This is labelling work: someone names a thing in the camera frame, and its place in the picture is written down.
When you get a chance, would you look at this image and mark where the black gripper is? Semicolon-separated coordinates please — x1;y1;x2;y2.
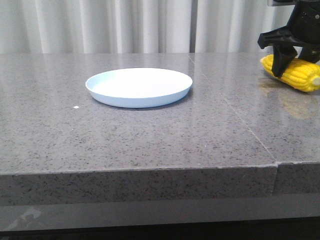
257;0;320;78

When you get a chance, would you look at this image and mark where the yellow corn cob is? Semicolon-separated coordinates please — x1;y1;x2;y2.
260;54;320;93

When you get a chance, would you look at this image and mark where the light blue round plate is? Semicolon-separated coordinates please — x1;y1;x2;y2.
85;67;193;109

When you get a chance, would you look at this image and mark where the white pleated curtain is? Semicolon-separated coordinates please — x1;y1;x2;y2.
0;0;293;54

